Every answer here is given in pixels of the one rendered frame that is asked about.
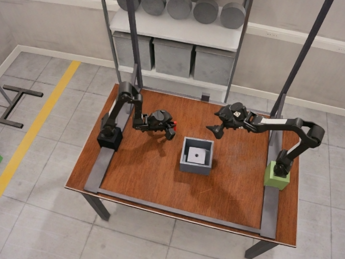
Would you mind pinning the white square plate with hole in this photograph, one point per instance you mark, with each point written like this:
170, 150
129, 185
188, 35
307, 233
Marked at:
196, 155

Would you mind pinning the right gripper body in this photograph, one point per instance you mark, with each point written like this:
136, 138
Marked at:
170, 133

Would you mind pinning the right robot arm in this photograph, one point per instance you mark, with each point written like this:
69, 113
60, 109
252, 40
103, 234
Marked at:
140, 121

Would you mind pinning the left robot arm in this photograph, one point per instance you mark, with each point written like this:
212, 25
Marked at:
260, 124

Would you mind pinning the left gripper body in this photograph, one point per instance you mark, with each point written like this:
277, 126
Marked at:
218, 130

